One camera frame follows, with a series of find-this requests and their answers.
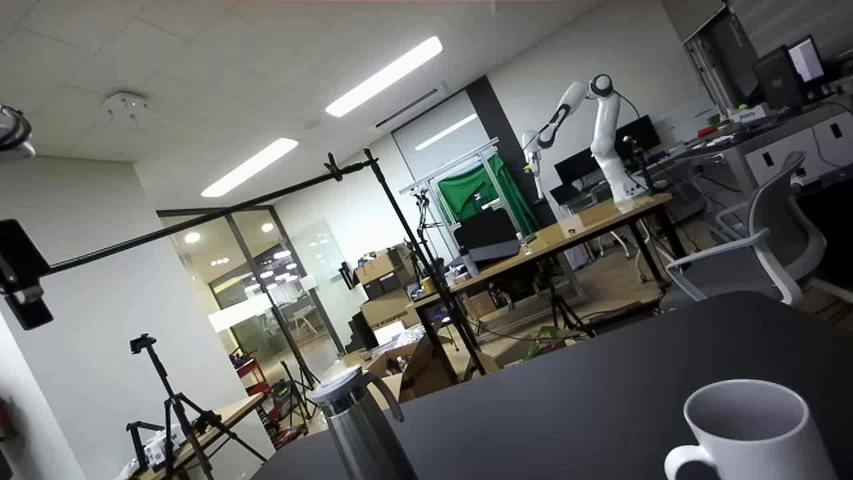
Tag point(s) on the black upright light stand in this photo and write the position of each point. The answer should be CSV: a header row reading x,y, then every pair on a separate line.
x,y
417,244

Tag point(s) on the black tripod with camera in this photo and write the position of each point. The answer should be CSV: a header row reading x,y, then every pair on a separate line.
x,y
175,408

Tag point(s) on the black box on workbench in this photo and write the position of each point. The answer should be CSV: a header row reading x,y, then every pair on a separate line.
x,y
492,234

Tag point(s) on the silver flask with lid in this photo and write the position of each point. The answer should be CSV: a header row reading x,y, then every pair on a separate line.
x,y
361,434

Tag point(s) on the black clamp-mounted device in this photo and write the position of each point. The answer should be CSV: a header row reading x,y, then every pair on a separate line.
x,y
23,276

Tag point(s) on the cardboard box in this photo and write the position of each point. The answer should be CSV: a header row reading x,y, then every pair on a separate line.
x,y
376,266

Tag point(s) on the green cloth backdrop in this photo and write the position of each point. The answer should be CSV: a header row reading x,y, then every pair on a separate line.
x,y
471,189

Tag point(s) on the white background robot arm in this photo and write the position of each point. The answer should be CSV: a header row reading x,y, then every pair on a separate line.
x,y
605,134

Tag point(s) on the black monitor beside robot arm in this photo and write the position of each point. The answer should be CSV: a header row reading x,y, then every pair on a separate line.
x,y
635,137

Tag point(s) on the white drawer cabinet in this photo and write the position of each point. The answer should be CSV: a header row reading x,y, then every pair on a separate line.
x,y
800,149

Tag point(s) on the long ceiling light panel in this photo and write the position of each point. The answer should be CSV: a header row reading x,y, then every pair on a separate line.
x,y
248,165
384,76

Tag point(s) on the white ceramic mug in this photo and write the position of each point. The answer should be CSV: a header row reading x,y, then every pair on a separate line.
x,y
764,449

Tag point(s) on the white grey office chair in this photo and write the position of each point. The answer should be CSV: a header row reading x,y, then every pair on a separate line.
x,y
773,222

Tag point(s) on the round ceiling smoke detector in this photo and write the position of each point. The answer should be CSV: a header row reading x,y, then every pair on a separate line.
x,y
125,104

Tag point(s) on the long wooden workbench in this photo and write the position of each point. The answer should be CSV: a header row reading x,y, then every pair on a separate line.
x,y
568,233

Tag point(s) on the black boom pole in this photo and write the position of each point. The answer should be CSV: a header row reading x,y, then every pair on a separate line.
x,y
204,217

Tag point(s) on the glass door with black frame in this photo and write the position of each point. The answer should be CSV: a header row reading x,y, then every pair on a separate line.
x,y
268,282

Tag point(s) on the lit computer monitor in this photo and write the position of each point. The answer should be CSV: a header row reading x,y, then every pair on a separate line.
x,y
805,60

